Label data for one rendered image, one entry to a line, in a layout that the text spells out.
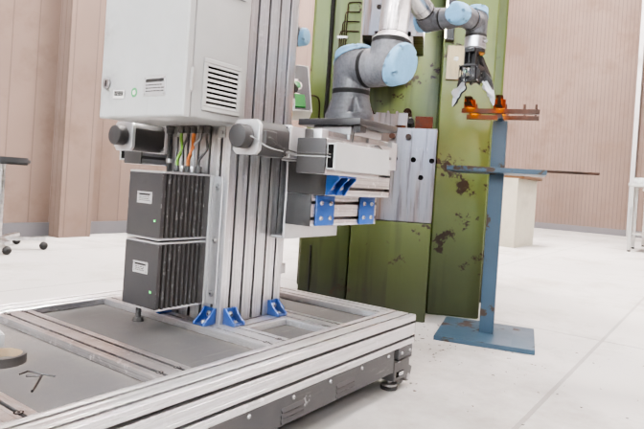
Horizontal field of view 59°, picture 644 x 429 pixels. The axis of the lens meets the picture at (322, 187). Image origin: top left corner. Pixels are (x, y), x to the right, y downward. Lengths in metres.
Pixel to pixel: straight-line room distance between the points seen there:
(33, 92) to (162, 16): 4.09
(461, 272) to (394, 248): 0.40
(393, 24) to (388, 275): 1.40
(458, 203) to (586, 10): 10.13
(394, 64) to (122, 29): 0.73
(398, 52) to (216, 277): 0.79
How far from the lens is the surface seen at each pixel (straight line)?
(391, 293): 2.77
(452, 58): 2.98
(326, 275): 3.00
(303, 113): 2.71
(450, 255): 2.95
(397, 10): 1.72
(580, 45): 12.65
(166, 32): 1.47
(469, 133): 2.95
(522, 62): 12.86
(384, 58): 1.64
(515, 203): 7.21
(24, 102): 5.48
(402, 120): 2.81
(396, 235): 2.74
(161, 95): 1.44
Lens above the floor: 0.63
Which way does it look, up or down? level
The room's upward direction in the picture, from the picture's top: 4 degrees clockwise
